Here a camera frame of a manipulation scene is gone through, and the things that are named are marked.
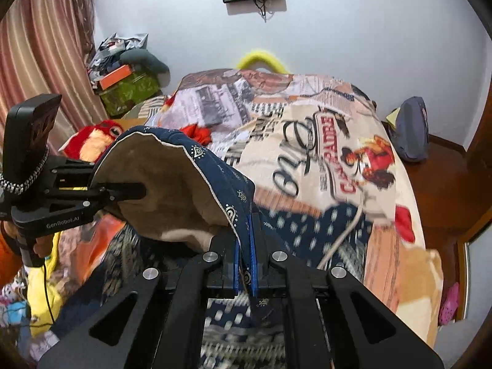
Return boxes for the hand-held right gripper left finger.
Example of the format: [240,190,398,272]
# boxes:
[36,234,242,369]

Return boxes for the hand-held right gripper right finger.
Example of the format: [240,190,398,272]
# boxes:
[248,213,444,369]

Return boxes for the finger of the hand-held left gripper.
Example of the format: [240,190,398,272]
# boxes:
[49,157,97,179]
[90,182,147,204]

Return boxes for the navy patterned hooded garment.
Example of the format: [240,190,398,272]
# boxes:
[50,125,375,369]

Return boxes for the person's left hand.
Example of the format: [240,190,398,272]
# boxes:
[0,222,55,285]

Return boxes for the red plush toy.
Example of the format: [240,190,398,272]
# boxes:
[61,120,125,162]

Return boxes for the yellow garment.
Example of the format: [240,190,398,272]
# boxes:
[27,234,64,339]

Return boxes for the green patterned bag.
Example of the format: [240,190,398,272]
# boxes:
[99,71,164,118]

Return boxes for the orange box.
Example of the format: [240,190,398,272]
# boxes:
[96,65,135,90]

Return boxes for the striped pink curtain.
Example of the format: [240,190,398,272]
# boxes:
[0,0,108,154]

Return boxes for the printed blanket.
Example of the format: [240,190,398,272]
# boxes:
[127,68,444,348]

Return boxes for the pile of bags and papers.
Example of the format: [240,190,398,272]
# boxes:
[88,33,150,85]

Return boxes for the dark grey cushion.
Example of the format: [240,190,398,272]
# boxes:
[120,49,170,87]

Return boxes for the brown fringed curtain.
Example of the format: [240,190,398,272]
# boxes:
[75,0,97,47]

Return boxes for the yellow fuzzy plush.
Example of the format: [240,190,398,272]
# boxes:
[236,48,291,74]

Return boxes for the pink shoes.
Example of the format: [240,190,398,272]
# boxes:
[438,282,461,325]

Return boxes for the yellow-green paper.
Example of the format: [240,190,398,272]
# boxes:
[384,108,400,131]

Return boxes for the grey-blue backpack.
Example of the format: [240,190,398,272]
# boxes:
[394,96,430,162]

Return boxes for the wooden wardrobe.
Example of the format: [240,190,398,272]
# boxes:
[455,65,492,323]

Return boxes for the braided lanyard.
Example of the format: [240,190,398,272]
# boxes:
[0,149,50,196]

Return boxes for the black cable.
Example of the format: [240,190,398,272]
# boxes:
[254,0,277,22]

